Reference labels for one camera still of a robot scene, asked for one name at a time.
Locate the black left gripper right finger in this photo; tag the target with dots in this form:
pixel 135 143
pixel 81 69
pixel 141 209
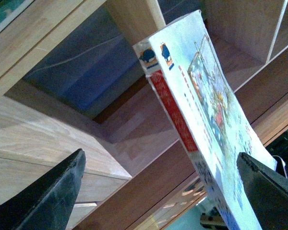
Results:
pixel 267 192

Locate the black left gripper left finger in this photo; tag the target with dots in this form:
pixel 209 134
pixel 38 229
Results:
pixel 47 203

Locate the white illustrated paperback book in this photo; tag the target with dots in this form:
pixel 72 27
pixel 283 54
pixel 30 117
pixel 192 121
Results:
pixel 182 67

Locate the wooden bookshelf unit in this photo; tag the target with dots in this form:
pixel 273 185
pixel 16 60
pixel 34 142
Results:
pixel 142 158

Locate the grey pleated curtain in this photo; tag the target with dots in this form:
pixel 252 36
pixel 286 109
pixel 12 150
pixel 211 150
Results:
pixel 90 68

